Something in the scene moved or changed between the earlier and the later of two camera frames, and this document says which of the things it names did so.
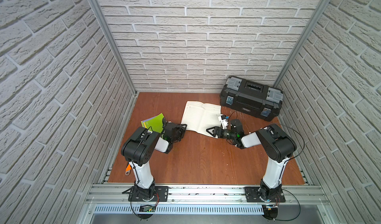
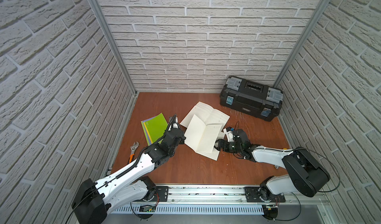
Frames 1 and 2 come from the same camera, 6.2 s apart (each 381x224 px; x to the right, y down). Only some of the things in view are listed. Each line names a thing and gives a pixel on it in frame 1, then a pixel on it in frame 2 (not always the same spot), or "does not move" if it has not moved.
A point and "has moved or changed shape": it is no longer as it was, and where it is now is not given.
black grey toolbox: [259, 101] does not move
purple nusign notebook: [146, 124] does not move
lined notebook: [200, 117] has moved or changed shape
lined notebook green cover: [156, 122] does not move
